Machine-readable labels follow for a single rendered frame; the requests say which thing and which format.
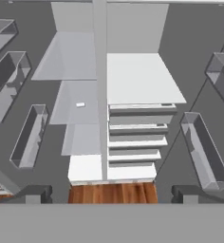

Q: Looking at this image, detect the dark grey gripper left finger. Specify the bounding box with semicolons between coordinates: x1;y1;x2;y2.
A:
4;184;53;205

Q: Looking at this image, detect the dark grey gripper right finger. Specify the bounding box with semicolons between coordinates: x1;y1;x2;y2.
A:
171;184;224;205

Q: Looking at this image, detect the white fridge drawer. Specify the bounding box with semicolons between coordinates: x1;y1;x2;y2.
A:
107;122;170;138
107;136;169;150
106;161;159;182
107;103;178;126
107;148;162;163

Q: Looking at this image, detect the white side-by-side fridge freezer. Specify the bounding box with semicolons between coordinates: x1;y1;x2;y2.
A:
31;0;188;186

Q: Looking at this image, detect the grey freezer door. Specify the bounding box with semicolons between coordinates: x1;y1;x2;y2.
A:
0;0;70;203

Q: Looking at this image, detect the grey fridge door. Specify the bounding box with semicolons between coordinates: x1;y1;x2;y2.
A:
155;1;224;203

